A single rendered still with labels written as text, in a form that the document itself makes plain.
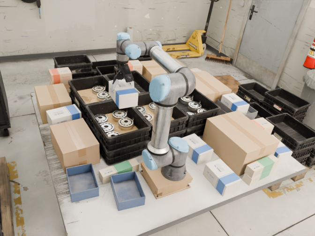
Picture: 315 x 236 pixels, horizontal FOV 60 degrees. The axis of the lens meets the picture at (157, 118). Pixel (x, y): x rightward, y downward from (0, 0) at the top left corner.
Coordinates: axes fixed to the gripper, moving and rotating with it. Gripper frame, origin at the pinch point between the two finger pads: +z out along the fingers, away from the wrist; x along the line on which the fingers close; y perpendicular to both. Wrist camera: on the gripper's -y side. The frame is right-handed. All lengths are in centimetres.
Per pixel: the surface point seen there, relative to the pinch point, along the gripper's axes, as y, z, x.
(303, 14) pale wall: 115, -10, -311
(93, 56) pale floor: 319, 109, -69
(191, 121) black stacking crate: -16, 24, -46
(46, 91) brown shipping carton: 58, 24, 40
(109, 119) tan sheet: 10.4, 27.7, 5.1
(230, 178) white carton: -64, 32, -44
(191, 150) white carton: -33, 34, -37
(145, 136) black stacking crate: -19.1, 24.6, -8.7
